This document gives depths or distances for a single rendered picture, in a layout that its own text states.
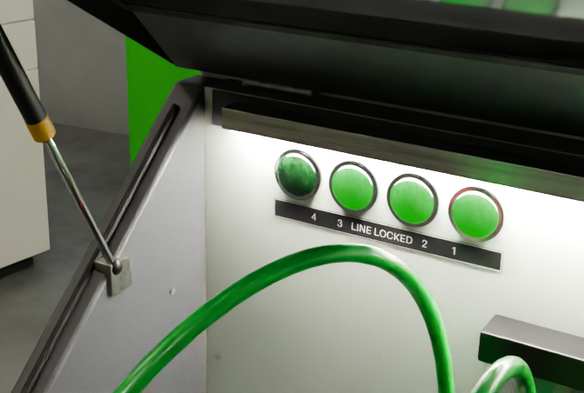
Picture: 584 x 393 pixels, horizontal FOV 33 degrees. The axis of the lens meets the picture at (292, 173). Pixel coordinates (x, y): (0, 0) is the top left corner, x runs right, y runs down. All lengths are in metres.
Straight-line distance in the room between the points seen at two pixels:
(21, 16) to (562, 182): 3.08
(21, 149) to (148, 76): 0.55
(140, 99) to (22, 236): 0.70
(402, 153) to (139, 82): 2.99
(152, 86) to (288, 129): 2.88
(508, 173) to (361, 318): 0.24
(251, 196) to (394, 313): 0.18
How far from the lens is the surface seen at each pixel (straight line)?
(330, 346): 1.00
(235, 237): 1.02
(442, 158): 0.84
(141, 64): 3.78
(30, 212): 3.94
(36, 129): 0.82
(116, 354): 0.97
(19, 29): 3.74
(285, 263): 0.67
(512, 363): 0.67
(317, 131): 0.89
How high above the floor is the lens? 1.70
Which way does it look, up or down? 20 degrees down
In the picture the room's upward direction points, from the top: 1 degrees clockwise
